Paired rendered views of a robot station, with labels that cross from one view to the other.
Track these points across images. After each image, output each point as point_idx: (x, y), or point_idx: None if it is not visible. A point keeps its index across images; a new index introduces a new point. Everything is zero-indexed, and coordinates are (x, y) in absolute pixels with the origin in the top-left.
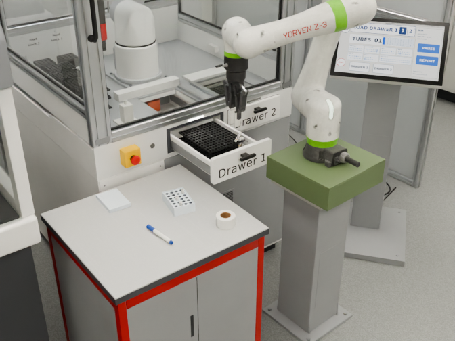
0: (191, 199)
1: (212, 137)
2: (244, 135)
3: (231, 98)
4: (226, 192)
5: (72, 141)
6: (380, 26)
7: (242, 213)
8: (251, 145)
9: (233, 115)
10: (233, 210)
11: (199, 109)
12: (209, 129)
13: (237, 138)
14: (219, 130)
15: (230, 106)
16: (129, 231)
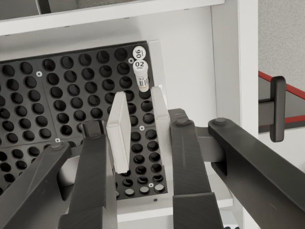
0: (229, 225)
1: (67, 141)
2: (102, 17)
3: (115, 219)
4: (39, 7)
5: None
6: None
7: (304, 139)
8: (257, 81)
9: (127, 133)
10: (285, 149)
11: None
12: (2, 123)
13: (147, 80)
14: (22, 94)
15: (115, 179)
16: None
